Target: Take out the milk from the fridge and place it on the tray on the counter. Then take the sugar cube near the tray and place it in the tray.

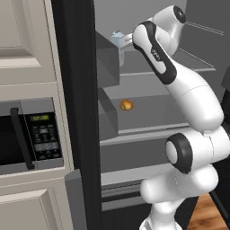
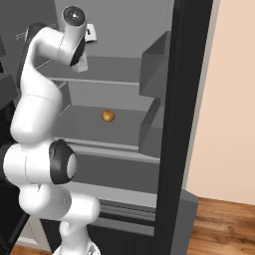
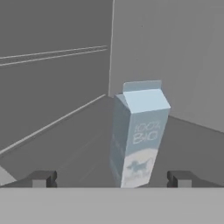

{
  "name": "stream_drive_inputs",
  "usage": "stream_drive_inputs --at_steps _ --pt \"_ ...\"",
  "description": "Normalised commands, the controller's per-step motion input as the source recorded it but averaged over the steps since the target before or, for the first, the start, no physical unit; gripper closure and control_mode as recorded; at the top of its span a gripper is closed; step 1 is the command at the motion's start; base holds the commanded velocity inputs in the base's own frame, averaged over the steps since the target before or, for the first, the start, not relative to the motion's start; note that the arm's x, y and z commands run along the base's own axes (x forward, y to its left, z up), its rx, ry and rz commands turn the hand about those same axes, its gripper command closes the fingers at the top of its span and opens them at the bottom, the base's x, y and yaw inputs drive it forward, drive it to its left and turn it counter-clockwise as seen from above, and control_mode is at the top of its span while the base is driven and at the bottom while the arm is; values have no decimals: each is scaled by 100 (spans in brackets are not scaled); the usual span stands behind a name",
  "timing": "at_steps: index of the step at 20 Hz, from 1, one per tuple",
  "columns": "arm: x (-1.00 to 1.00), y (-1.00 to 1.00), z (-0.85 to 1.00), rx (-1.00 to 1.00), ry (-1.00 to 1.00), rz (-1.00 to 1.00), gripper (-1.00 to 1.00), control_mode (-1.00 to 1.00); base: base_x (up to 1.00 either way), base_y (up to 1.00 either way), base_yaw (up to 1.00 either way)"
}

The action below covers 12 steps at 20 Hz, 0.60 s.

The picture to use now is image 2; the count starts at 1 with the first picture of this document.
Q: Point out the grey fridge drawer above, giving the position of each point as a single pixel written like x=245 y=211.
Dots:
x=126 y=207

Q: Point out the grey door bin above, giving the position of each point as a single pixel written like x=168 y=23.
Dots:
x=154 y=69
x=151 y=136

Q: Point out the black fridge door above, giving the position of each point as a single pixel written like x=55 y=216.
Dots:
x=179 y=99

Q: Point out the grey fridge shelf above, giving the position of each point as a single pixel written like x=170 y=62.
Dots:
x=109 y=68
x=109 y=131

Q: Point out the grey open fridge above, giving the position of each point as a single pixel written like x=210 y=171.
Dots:
x=116 y=30

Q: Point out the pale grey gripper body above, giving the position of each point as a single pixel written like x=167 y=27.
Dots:
x=81 y=63

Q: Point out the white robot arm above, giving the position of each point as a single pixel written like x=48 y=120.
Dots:
x=36 y=109

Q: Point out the golden brown round food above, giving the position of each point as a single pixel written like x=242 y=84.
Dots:
x=108 y=116

